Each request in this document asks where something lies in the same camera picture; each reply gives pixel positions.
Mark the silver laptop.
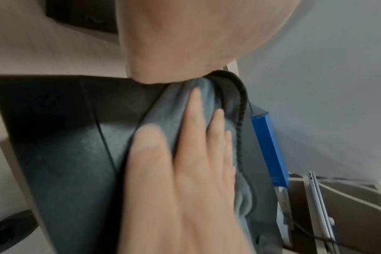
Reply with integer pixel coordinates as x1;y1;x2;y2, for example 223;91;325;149
306;169;339;254

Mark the person's right hand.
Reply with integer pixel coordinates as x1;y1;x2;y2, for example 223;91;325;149
118;88;257;254

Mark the black power cable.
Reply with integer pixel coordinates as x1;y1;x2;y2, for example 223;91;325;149
291;218;339;245

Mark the person's left hand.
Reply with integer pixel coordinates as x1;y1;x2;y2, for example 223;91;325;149
115;0;304;85

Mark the blue rectangular box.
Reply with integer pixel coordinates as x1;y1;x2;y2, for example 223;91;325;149
250;111;290;189

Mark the slim black vented computer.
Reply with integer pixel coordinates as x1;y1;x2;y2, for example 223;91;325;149
0;75;292;254

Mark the grey cleaning cloth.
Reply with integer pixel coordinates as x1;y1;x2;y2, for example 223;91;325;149
124;70;257;254

